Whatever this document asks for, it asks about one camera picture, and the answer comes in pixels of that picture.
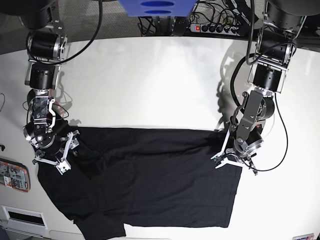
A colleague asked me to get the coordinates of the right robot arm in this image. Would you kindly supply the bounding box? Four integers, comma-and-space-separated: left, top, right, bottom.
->
20, 0, 69, 163

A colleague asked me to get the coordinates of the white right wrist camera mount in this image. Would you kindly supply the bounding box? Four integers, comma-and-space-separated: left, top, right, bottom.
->
32, 130, 80, 175

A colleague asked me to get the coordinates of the white table cable slot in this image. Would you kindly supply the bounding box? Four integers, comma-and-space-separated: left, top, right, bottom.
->
1, 205, 48, 230

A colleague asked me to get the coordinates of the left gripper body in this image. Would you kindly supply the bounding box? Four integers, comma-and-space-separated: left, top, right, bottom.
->
225, 132, 264, 165

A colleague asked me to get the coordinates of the white power strip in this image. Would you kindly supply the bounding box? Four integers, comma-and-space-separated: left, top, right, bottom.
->
189, 23, 240, 37

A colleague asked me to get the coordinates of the black T-shirt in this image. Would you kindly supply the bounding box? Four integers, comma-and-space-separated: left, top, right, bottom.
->
37, 127, 242, 240

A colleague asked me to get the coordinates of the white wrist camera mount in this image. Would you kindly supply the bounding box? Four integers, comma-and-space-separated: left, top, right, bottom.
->
210, 124, 244, 170
32, 130, 80, 175

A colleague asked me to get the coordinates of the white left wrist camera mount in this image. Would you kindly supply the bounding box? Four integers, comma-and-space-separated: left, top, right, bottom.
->
210, 124, 244, 170

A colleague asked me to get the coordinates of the orange clear screw box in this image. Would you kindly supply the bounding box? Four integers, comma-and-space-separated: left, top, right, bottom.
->
0, 158, 31, 193

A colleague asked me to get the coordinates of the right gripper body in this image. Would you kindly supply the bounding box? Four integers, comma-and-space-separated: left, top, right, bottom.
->
23, 120, 80, 160

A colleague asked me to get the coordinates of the black cable bundle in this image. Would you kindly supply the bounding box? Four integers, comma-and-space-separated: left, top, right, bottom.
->
137, 0, 258, 37

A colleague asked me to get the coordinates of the blue plastic bin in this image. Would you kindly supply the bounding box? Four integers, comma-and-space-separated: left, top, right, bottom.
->
118, 0, 196, 17

